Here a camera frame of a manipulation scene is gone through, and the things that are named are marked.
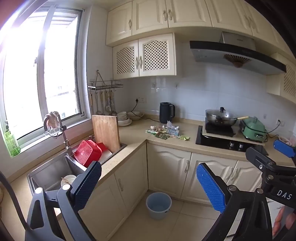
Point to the window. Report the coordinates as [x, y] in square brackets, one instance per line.
[40, 55]

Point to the black range hood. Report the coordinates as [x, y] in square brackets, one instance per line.
[234, 54]

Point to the lattice upper cabinet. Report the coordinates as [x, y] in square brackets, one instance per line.
[151, 56]

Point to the clear plastic bag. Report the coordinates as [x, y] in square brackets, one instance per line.
[169, 124]

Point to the white bowl in sink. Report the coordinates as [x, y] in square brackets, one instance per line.
[69, 179]

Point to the light green wrapper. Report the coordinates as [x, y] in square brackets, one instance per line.
[183, 138]

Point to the blue green snack bag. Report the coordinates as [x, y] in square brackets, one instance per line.
[172, 130]

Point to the red plastic basket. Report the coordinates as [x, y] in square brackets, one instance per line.
[89, 151]

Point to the black electric kettle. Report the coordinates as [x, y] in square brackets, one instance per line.
[166, 112]

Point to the white red rice bag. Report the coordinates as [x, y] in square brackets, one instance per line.
[153, 132]

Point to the wooden cutting board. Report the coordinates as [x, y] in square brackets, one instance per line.
[106, 131]

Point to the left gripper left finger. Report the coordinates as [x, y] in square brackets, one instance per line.
[42, 223]

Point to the green electric cooker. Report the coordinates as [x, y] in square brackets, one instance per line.
[253, 129]

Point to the steel faucet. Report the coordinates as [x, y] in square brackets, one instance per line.
[53, 126]

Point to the wall utensil rack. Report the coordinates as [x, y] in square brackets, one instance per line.
[101, 95]

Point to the green gold seaweed packet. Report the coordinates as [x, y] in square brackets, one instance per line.
[161, 135]

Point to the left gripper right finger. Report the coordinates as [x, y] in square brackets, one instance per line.
[255, 223]

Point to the black induction cooktop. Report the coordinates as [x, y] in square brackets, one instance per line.
[226, 143]

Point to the wide white bowls by wall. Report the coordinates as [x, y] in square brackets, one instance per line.
[135, 116]

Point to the green bottle on sill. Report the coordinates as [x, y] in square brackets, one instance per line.
[11, 142]

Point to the blue plastic trash bucket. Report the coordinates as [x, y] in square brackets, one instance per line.
[158, 205]

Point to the stack of white bowls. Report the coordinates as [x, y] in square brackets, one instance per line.
[123, 119]

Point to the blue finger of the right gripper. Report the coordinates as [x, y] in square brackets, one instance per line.
[284, 148]

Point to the steel wok with lid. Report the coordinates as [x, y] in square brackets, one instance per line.
[222, 117]

